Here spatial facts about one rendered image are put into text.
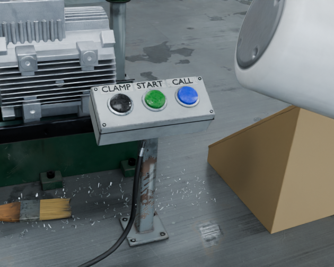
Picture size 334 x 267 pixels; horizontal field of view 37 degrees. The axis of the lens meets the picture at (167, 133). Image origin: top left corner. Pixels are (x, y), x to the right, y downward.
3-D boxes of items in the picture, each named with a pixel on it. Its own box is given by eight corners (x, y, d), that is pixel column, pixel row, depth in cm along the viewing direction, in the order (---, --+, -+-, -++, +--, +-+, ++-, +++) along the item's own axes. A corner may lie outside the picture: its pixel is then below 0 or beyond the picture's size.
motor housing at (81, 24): (5, 139, 85) (-9, 34, 75) (-2, 89, 100) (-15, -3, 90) (117, 125, 91) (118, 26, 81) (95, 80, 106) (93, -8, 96)
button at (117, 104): (111, 118, 68) (112, 112, 67) (106, 100, 69) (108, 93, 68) (132, 116, 69) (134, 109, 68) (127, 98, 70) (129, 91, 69)
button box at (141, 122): (96, 147, 70) (100, 128, 65) (87, 105, 73) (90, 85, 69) (207, 131, 75) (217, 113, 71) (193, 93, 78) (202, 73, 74)
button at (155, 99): (145, 114, 70) (148, 107, 68) (140, 96, 71) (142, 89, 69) (165, 112, 71) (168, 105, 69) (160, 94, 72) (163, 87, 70)
